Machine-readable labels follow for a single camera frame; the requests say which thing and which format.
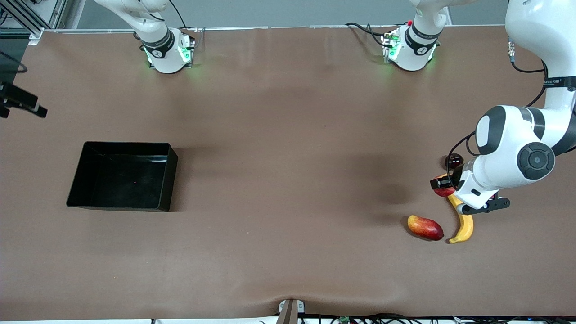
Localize small red yellow apple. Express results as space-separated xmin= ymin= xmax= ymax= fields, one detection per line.
xmin=433 ymin=174 xmax=456 ymax=198

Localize yellow banana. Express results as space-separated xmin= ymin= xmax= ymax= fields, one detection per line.
xmin=447 ymin=193 xmax=474 ymax=244

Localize black plastic box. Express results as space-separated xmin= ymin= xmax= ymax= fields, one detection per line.
xmin=66 ymin=141 xmax=179 ymax=212

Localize red yellow mango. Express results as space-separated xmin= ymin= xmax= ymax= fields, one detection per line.
xmin=407 ymin=215 xmax=445 ymax=242

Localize brown table mat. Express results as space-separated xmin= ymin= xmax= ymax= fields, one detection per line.
xmin=0 ymin=26 xmax=576 ymax=321

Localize silver table edge strip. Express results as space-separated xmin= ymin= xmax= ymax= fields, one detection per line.
xmin=28 ymin=23 xmax=511 ymax=35

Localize aluminium frame strut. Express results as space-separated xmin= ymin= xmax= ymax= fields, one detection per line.
xmin=0 ymin=0 xmax=68 ymax=41

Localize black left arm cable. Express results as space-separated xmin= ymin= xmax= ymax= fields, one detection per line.
xmin=447 ymin=38 xmax=550 ymax=187

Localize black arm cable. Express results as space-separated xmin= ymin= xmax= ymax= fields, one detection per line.
xmin=447 ymin=38 xmax=550 ymax=187
xmin=0 ymin=0 xmax=188 ymax=73

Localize tangled black cables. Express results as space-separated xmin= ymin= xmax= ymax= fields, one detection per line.
xmin=259 ymin=313 xmax=576 ymax=324

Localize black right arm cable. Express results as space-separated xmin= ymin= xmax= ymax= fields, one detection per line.
xmin=0 ymin=0 xmax=188 ymax=73

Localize black base power cable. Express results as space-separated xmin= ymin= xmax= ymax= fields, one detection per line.
xmin=345 ymin=22 xmax=394 ymax=48

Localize brown post with metal bracket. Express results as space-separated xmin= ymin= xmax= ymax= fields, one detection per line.
xmin=277 ymin=298 xmax=306 ymax=324

